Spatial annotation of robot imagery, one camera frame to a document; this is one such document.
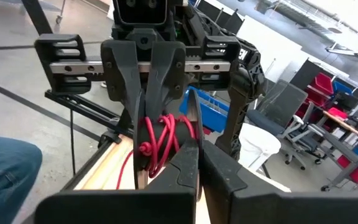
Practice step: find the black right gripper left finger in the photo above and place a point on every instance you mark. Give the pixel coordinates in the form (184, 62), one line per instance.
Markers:
(182, 174)

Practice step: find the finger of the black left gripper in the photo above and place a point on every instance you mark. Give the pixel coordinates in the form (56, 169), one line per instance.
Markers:
(166, 71)
(120, 71)

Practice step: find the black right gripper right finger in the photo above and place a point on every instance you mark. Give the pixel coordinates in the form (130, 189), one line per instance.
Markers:
(222, 183)

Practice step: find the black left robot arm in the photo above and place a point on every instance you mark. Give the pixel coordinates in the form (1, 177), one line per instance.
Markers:
(247, 84)

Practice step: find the white plastic bin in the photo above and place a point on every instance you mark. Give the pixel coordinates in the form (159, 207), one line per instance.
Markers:
(256, 146)

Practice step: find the blue box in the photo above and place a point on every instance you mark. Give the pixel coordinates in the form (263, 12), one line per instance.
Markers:
(210, 118)

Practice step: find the grey mesh office chair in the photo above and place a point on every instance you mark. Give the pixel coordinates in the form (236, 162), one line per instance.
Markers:
(278, 99)

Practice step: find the white partition panel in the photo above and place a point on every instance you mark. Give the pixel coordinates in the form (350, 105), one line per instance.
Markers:
(269, 46)

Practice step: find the person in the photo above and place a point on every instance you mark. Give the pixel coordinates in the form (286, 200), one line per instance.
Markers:
(5, 174)

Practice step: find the wooden workbench grey legs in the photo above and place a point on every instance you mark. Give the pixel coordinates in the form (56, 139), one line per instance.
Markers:
(343, 124)

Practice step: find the black aluminium table frame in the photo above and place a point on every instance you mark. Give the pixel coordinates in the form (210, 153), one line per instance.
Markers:
(82, 105)

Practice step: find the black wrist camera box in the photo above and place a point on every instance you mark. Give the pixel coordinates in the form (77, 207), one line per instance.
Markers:
(141, 12)

